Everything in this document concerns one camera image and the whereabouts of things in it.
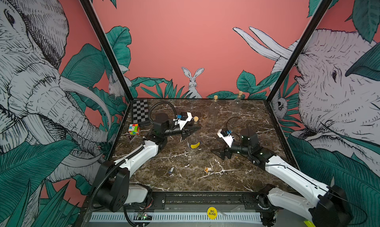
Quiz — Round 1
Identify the glass bottle yellow price label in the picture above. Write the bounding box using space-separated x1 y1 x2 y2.
187 116 201 150

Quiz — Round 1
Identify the glass bottle blue label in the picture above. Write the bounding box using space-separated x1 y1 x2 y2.
229 91 243 119

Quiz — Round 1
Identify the yellow blue price label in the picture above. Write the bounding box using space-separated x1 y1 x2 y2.
190 142 200 149

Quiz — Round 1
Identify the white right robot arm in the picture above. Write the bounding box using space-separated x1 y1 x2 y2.
211 128 353 227

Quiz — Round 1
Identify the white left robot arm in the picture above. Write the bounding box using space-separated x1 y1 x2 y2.
89 112 200 212

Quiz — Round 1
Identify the black white chessboard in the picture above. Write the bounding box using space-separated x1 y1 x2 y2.
132 99 150 126

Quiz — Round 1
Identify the colourful rubiks cube on table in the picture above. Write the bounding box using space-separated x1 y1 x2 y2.
128 124 140 135

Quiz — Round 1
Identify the yellow round big blind sticker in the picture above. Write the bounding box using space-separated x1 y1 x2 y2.
207 207 218 220

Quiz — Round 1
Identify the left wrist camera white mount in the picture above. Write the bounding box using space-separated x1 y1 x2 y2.
174 112 193 130

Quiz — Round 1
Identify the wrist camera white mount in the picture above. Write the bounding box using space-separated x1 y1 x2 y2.
174 112 193 130
217 128 234 148

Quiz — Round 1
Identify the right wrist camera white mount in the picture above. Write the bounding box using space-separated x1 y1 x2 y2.
217 128 234 148

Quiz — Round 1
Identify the thin black right cable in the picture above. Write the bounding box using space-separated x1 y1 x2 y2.
225 116 247 138

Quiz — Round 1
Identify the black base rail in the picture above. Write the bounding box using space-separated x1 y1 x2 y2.
85 191 297 213

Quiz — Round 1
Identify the white perforated cable tray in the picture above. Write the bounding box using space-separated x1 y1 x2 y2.
90 212 262 224

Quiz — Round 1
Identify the black corrugated left cable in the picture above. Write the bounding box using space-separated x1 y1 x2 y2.
88 101 178 211

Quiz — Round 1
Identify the black left frame post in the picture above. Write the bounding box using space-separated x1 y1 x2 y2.
79 0 134 102

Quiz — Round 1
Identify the black frame post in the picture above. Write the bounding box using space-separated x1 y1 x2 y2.
79 0 134 102
266 0 333 103

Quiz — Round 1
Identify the black right frame post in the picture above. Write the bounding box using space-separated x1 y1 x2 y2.
266 0 333 103

